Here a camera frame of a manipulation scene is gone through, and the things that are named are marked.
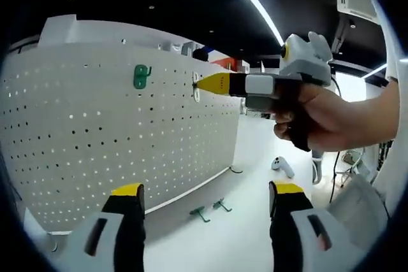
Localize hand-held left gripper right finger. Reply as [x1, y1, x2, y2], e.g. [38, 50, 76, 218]
[268, 181, 364, 272]

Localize person's right hand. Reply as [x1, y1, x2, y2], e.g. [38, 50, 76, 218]
[273, 85, 353, 152]

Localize person's white shirt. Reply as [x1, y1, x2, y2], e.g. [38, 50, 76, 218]
[369, 0, 407, 218]

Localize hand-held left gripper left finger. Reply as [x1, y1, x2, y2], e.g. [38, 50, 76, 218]
[68, 183, 147, 272]

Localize white perforated mounting plate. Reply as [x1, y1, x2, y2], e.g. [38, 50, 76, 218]
[0, 42, 245, 234]

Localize white handheld controller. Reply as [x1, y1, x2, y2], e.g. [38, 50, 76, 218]
[270, 156, 295, 178]

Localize grey mesh office chair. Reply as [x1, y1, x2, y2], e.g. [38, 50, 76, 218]
[324, 175, 391, 244]

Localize green hook assembly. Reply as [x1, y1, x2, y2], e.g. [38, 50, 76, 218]
[212, 200, 233, 213]
[189, 206, 212, 223]
[192, 70, 202, 103]
[133, 64, 152, 90]

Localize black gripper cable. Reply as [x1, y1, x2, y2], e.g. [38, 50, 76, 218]
[330, 73, 344, 204]

